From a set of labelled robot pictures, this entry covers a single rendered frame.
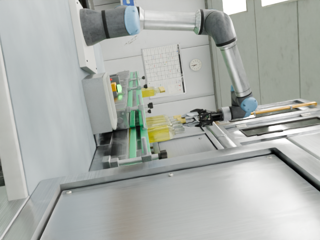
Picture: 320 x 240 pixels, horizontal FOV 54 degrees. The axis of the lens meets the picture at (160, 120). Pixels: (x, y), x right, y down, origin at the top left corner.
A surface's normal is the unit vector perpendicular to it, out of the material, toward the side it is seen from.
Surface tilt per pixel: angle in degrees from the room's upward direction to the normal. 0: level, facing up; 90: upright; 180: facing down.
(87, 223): 90
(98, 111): 90
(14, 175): 90
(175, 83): 90
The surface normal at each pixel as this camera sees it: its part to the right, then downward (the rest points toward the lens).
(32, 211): -0.15, -0.95
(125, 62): 0.08, 0.25
